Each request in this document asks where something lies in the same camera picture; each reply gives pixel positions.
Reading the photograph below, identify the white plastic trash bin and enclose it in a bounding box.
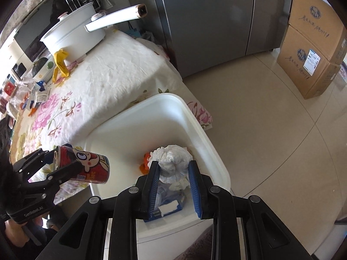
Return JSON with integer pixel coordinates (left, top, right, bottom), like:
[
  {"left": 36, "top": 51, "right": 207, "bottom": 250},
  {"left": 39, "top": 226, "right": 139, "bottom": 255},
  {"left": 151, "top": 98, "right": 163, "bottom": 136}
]
[{"left": 82, "top": 93, "right": 231, "bottom": 243}]

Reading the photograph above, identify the orange peel with pith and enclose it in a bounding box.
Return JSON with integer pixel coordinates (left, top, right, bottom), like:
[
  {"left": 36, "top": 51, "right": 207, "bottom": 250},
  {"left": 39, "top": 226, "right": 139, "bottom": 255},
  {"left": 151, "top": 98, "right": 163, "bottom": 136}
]
[{"left": 28, "top": 107, "right": 37, "bottom": 117}]

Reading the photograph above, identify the white floral bowl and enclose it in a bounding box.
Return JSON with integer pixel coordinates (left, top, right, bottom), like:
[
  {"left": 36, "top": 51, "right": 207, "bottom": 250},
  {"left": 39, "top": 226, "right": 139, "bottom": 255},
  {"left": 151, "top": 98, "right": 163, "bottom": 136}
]
[{"left": 33, "top": 55, "right": 56, "bottom": 84}]

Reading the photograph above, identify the blue biscuit box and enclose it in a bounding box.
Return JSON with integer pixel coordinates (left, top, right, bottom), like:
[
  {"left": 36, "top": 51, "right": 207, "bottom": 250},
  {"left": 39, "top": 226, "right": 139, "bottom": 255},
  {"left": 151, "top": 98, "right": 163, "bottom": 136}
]
[{"left": 144, "top": 184, "right": 187, "bottom": 223}]

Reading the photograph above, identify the black microwave oven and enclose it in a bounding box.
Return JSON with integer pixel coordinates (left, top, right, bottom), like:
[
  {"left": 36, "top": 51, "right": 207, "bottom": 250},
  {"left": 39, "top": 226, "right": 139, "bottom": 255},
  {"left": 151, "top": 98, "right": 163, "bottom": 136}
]
[{"left": 15, "top": 0, "right": 101, "bottom": 62}]

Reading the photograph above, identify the white appliance black window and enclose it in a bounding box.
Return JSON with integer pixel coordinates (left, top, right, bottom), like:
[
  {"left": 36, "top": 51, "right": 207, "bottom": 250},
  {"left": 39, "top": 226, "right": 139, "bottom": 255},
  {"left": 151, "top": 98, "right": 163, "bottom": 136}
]
[{"left": 11, "top": 60, "right": 27, "bottom": 81}]

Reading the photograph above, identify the dark green pumpkin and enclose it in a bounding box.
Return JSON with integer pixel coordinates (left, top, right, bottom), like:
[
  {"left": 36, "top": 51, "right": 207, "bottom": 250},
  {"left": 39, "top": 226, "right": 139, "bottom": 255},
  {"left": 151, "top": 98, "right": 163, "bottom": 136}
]
[{"left": 32, "top": 57, "right": 48, "bottom": 77}]

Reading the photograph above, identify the grey refrigerator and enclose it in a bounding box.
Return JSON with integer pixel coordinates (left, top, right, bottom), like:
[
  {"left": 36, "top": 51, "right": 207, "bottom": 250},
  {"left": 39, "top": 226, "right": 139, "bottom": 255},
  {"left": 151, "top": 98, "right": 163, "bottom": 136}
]
[{"left": 127, "top": 0, "right": 295, "bottom": 79}]

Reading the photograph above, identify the cardboard box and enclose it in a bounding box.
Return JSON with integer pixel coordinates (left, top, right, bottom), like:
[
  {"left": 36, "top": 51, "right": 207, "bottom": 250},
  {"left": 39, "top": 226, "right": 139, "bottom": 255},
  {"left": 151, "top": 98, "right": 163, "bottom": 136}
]
[
  {"left": 289, "top": 0, "right": 346, "bottom": 65},
  {"left": 277, "top": 26, "right": 340, "bottom": 99}
]

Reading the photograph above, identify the red cartoon drink can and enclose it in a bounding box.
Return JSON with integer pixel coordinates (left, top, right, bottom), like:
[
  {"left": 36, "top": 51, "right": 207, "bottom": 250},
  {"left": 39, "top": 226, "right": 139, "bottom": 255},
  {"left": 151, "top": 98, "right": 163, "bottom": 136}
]
[{"left": 54, "top": 144, "right": 110, "bottom": 184}]

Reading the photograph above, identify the white tissue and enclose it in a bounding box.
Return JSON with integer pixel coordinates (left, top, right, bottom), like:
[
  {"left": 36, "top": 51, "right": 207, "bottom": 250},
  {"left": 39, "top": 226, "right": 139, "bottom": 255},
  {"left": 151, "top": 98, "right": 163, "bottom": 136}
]
[{"left": 148, "top": 145, "right": 193, "bottom": 190}]

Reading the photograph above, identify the large orange peel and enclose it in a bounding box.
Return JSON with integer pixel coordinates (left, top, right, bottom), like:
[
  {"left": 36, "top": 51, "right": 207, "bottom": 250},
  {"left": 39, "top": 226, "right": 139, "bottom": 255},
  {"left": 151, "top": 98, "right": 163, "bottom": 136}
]
[{"left": 139, "top": 153, "right": 151, "bottom": 175}]

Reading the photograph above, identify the blue white milk carton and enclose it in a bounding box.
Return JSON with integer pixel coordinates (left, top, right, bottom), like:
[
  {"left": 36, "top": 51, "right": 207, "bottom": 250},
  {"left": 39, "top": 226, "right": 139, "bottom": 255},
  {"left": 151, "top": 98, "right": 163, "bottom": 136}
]
[{"left": 31, "top": 80, "right": 46, "bottom": 93}]

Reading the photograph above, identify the upper cardboard box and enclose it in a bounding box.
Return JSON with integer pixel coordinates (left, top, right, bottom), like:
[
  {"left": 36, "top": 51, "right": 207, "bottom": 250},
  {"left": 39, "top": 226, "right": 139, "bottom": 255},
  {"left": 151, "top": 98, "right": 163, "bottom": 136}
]
[{"left": 289, "top": 0, "right": 346, "bottom": 65}]

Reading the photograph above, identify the white electric cooking pot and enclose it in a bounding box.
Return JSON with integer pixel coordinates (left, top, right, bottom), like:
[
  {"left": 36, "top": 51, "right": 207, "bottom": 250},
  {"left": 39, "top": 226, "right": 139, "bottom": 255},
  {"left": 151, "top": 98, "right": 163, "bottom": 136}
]
[{"left": 40, "top": 2, "right": 148, "bottom": 65}]

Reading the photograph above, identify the lower cardboard box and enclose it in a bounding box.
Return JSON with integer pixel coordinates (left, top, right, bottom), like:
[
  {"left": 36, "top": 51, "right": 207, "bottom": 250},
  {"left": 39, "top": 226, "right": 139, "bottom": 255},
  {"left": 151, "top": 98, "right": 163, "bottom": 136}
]
[{"left": 277, "top": 26, "right": 340, "bottom": 99}]

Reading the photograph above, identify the floral tablecloth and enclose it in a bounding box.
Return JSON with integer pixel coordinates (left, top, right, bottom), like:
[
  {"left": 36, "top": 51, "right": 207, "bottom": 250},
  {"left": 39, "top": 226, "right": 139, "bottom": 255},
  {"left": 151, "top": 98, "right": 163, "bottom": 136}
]
[{"left": 9, "top": 28, "right": 214, "bottom": 206}]

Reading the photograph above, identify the torn silver foil packet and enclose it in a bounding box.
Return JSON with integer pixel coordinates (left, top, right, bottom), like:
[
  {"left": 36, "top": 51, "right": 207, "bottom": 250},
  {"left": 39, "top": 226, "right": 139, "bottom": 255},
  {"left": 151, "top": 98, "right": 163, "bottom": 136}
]
[{"left": 34, "top": 90, "right": 50, "bottom": 104}]

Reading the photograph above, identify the yellow snack wrapper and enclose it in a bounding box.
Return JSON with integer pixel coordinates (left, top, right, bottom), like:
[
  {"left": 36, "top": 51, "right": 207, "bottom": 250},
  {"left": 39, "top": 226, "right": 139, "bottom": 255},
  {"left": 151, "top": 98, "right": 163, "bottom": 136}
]
[{"left": 52, "top": 49, "right": 70, "bottom": 83}]

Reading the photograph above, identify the red label glass jar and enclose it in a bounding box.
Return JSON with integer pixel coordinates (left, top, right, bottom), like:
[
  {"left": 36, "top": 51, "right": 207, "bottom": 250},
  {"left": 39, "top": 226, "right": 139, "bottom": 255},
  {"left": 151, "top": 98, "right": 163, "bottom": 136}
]
[{"left": 3, "top": 81, "right": 16, "bottom": 96}]

